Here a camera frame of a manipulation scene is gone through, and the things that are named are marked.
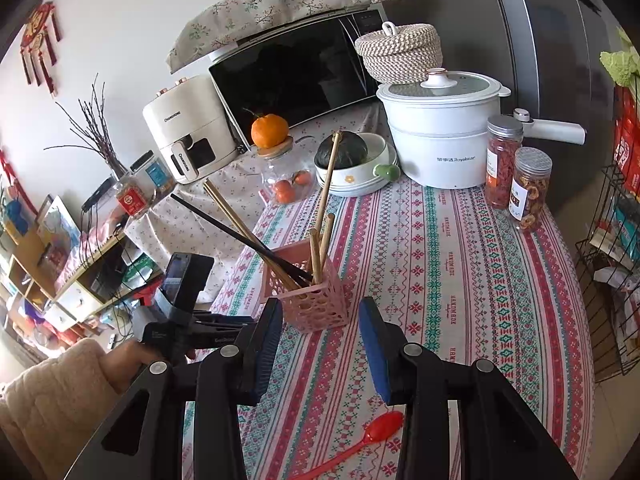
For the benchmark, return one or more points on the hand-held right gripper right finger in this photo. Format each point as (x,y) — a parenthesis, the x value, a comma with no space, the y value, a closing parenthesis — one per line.
(374,352)

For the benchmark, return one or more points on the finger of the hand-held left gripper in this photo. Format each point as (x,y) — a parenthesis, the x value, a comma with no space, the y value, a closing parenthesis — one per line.
(230,321)

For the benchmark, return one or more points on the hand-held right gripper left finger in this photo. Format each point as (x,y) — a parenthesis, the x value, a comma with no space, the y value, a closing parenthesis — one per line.
(269,347)

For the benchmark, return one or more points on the pink perforated plastic basket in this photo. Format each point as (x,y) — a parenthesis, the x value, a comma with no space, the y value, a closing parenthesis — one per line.
(320,305)

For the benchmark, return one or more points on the black chopstick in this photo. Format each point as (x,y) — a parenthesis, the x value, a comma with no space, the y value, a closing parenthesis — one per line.
(280,267)
(225,227)

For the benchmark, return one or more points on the red plastic spoon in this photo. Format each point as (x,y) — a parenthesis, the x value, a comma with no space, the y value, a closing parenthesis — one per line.
(382,425)

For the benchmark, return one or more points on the wooden chopstick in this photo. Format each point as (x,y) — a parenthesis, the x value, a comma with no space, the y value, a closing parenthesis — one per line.
(235,222)
(245,225)
(329,195)
(315,255)
(326,245)

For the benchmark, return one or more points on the person's left forearm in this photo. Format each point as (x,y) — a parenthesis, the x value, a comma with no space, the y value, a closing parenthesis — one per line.
(50,410)

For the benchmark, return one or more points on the person's left hand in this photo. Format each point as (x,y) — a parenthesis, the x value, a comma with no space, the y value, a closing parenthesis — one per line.
(130,365)

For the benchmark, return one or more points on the white red-flowered cloth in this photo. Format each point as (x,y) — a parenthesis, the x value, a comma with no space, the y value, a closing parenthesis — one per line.
(200,230)

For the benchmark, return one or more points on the clear jar with red label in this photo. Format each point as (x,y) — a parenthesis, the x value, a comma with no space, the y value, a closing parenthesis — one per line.
(132,200)

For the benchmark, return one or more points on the patterned striped tablecloth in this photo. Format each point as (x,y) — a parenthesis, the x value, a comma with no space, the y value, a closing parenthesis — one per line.
(450,285)

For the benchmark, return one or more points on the clear jar with teal label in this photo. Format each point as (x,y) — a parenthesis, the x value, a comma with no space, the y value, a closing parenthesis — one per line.
(155,175)

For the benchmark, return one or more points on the small tangerine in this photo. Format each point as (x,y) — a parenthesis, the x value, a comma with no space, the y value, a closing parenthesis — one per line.
(302,178)
(282,191)

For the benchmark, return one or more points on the wooden shelf unit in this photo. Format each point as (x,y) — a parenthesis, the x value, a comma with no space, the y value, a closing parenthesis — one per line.
(45,285)

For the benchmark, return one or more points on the picture book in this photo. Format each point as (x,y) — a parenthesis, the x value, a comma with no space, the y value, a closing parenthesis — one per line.
(57,227)

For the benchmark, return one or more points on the glass jar with wooden lid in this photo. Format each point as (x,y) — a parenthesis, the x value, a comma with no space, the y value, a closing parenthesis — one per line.
(280,165)

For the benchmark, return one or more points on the cream air fryer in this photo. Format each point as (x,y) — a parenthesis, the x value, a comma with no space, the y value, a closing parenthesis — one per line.
(185,120)

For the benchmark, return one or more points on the large orange with leaf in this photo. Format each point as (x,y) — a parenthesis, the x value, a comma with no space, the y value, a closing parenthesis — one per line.
(269,131)

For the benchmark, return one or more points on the dried branches in vase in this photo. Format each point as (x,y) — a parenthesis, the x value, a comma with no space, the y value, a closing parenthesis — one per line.
(95,130)

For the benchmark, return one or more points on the dark green pumpkin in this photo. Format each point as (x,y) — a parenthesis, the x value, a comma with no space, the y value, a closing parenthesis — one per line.
(345,152)

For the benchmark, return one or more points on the white electric cooking pot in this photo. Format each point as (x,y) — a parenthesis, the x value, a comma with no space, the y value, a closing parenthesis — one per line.
(440,145)

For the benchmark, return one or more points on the jar of red dried fruit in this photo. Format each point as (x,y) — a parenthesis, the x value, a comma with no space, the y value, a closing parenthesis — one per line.
(502,170)

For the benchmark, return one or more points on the jar of dried fruit slices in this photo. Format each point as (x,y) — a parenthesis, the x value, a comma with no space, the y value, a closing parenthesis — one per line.
(529,190)

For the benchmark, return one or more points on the black microwave oven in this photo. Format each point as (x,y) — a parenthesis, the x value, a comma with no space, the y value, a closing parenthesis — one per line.
(290,75)

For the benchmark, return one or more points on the floral microwave cover cloth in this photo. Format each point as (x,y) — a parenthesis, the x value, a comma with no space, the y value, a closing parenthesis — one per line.
(280,5)

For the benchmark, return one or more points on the woven lidded basket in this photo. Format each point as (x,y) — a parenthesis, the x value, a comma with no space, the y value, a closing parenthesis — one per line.
(400,55)

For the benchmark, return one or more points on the red snack packets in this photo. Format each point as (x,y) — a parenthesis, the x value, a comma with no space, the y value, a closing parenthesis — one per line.
(627,135)

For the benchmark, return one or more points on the grey refrigerator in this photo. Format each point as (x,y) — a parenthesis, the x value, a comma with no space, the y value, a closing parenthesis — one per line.
(550,35)

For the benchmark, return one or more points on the napa cabbage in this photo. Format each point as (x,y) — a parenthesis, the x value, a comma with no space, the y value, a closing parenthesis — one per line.
(622,60)

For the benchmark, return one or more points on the red hanging wall ornament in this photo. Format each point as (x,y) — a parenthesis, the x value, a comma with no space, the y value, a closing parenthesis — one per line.
(40,35)

